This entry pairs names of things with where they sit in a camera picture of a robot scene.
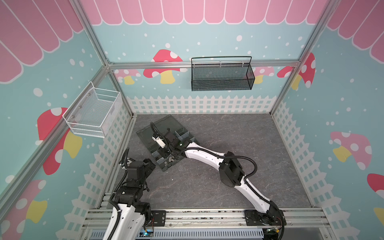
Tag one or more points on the white wire mesh basket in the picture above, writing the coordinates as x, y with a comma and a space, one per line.
93, 112

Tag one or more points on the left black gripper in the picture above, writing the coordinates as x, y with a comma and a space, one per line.
147, 170

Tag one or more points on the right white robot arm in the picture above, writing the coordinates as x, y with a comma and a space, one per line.
234, 172

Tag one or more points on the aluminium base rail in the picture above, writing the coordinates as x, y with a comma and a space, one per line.
214, 218

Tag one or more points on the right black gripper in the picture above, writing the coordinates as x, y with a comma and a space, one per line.
165, 149

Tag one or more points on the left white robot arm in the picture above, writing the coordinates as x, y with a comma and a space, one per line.
129, 213

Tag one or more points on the black wire mesh basket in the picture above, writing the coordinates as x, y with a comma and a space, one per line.
222, 73

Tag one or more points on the dark green compartment organizer box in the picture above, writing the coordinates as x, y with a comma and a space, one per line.
148, 137

